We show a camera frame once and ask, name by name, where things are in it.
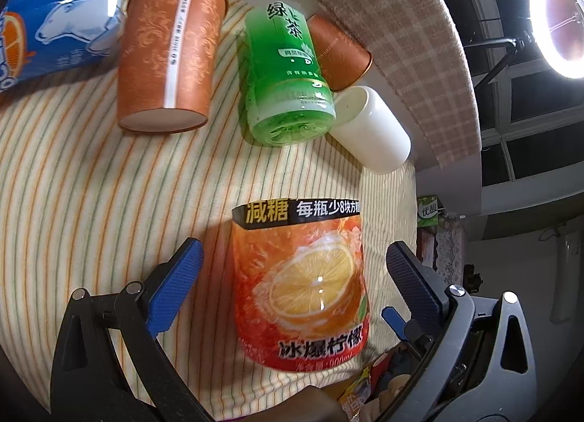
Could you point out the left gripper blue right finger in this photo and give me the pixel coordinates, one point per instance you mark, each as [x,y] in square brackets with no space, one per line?
[422,289]

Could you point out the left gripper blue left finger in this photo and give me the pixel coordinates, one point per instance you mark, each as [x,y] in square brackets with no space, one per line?
[169,283]

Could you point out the orange lemon tea cup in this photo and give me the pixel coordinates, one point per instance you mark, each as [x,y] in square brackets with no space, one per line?
[301,303]

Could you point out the white cylindrical cup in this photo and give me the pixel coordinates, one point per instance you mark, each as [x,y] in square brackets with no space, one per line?
[369,131]

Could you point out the green tea bottle cup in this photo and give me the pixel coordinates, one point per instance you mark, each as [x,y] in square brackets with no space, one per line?
[288,100]

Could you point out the orange paper cup far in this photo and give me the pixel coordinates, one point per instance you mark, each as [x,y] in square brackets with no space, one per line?
[342,60]

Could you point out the orange paper cup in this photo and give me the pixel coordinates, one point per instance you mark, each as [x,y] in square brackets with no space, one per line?
[167,63]
[342,60]

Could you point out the orange paper cup near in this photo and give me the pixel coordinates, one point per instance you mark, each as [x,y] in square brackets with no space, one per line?
[167,63]

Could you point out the blue arctic ocean cup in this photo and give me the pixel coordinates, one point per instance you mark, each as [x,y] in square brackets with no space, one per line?
[40,37]

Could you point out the green cardboard box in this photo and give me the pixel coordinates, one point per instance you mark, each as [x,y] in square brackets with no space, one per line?
[428,211]

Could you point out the yellow striped table cloth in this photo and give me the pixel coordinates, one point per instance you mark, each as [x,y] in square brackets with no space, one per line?
[86,205]

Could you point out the beige plaid sill cloth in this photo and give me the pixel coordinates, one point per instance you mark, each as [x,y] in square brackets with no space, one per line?
[418,51]

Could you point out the bright ring light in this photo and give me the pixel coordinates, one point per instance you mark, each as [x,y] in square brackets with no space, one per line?
[557,27]

